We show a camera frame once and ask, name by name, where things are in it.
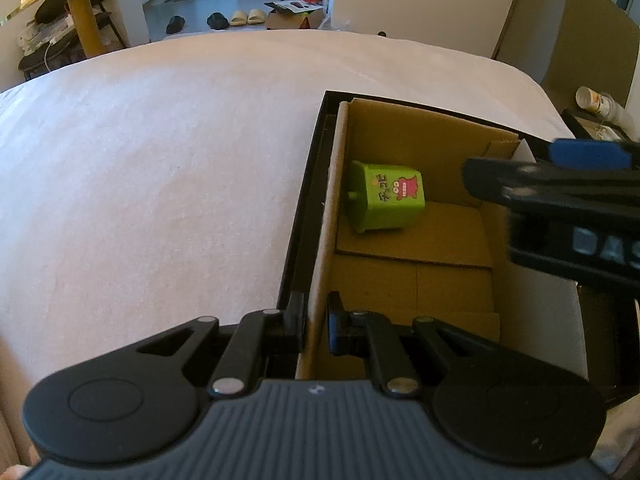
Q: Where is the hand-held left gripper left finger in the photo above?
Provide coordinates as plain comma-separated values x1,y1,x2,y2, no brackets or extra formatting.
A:
134,291,307,400

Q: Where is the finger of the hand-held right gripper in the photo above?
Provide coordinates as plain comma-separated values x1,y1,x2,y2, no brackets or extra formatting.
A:
522,137,640,172
462,157,640,211

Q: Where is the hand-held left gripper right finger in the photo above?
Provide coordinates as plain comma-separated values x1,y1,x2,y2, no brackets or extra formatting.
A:
326,291,501,400

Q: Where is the brown cardboard box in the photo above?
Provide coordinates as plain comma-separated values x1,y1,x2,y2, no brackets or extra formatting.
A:
295,99,539,381

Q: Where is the printed paper cup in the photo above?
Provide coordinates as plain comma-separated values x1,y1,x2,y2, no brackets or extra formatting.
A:
575,86,637,129

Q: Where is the green printed toy box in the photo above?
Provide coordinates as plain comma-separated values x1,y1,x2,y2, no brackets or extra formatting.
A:
347,160,427,235

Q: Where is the large brown cardboard sheet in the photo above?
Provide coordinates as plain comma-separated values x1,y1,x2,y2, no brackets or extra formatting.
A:
492,0,640,117

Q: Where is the cardboard box with shoe print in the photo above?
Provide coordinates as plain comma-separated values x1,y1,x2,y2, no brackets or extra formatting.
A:
264,0,325,31

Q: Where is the round gold table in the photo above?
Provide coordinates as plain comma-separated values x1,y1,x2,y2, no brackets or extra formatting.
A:
0,0,114,59

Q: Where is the black cushion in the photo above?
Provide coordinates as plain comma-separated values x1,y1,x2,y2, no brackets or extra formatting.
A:
34,0,67,25

